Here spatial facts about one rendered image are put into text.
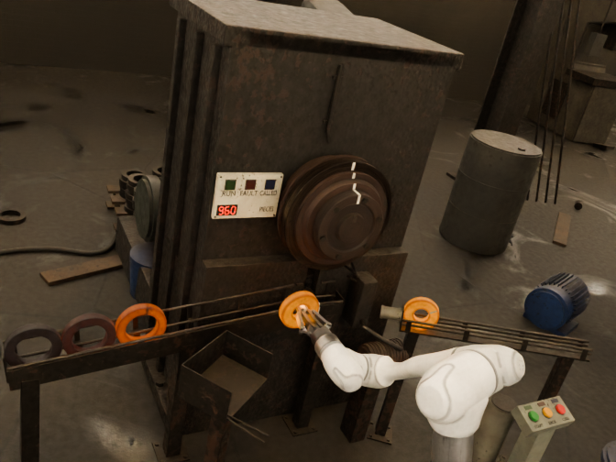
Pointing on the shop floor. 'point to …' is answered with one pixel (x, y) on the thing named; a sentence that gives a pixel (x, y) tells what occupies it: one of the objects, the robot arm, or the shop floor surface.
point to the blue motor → (557, 303)
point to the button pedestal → (537, 430)
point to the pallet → (126, 191)
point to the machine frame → (187, 29)
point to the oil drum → (489, 192)
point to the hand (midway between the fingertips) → (300, 306)
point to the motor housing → (355, 412)
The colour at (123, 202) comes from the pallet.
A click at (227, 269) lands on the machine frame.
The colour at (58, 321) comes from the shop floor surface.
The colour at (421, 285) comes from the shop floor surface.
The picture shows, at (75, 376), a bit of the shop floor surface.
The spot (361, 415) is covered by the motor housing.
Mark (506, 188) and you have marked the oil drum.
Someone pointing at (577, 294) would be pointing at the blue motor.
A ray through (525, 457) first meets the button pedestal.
